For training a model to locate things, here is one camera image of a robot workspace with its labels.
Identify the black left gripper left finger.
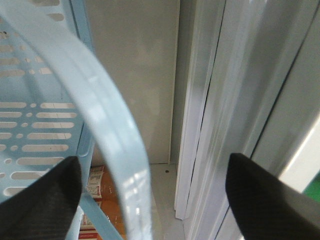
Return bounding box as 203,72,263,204
0,156,82,240

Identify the orange C100 juice bottle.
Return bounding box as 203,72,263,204
86,165,127,240

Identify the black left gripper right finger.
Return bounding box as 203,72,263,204
225,153,320,240

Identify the light blue plastic basket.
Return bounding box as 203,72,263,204
0,0,153,240

